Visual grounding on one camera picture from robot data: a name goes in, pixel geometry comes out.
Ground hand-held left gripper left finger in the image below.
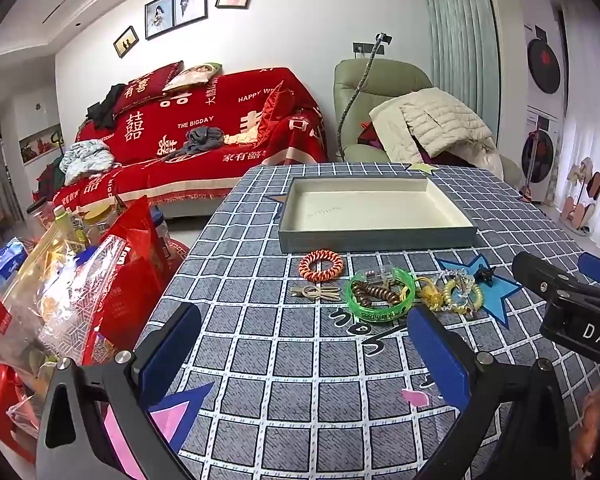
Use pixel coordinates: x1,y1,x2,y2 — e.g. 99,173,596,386
35,302,203,480

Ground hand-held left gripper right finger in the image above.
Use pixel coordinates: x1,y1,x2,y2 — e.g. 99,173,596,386
406,305,581,480

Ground yellow spiral hair tie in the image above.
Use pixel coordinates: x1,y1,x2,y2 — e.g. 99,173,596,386
442,280,482,314

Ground yellow cord with duck charm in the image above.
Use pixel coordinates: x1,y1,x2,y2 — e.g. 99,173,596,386
414,275,449,309

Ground green plastic bangle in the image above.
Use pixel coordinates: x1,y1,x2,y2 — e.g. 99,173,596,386
346,267,416,325

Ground clear crystal bead bracelet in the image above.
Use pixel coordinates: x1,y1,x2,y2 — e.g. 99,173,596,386
432,267,477,317

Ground brown spiral hair tie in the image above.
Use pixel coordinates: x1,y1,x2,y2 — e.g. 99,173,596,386
352,280,411,309

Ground orange spiral hair tie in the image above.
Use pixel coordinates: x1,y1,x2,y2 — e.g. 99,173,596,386
299,248,345,282

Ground grey tray with cream inside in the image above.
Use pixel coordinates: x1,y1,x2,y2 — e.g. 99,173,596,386
278,176,478,254

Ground clear plastic hair clip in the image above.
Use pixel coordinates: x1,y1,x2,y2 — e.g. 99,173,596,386
362,267,399,286

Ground grey checkered tablecloth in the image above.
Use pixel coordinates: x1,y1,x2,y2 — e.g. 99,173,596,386
135,161,600,480

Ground white washing machine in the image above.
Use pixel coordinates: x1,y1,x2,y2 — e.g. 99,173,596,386
520,105,561,206

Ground yellow-lid jar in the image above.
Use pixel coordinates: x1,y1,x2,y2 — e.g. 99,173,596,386
82,205,116,242

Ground white sheer curtain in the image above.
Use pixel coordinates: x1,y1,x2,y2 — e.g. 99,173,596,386
555,0,600,256

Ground cream down jacket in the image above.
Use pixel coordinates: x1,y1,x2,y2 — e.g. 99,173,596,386
370,87,497,164

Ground blue packet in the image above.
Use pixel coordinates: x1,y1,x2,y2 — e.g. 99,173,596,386
0,239,32,287

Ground pale clothes pile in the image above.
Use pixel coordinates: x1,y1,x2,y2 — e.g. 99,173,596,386
60,140,122,186

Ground grey cloth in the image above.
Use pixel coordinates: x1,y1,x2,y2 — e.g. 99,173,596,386
172,127,226,159

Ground white dryer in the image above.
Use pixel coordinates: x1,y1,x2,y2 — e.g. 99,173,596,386
522,22,567,109

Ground purple cloth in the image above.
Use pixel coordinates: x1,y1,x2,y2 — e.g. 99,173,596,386
357,122,397,151

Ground sofa with red printed cover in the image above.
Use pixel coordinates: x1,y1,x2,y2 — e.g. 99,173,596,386
52,66,329,219

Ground black clothes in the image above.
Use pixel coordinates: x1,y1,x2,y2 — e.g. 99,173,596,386
86,84,126,130

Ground green recliner armchair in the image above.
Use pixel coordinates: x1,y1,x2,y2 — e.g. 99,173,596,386
333,58,523,187

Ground red satin cushion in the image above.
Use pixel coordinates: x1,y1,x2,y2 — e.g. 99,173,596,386
252,80,297,149

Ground dark red printed pillow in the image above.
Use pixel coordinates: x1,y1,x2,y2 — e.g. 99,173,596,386
111,61,185,116

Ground green striped curtain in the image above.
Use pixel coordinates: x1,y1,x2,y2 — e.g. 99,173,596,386
419,0,501,126

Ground gooseneck phone holder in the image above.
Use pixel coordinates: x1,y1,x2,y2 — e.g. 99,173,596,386
336,32,395,161

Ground cream printed pillow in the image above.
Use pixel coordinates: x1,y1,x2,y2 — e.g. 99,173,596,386
162,62,222,92

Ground small black picture frame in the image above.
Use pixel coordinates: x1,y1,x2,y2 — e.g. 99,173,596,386
113,25,140,59

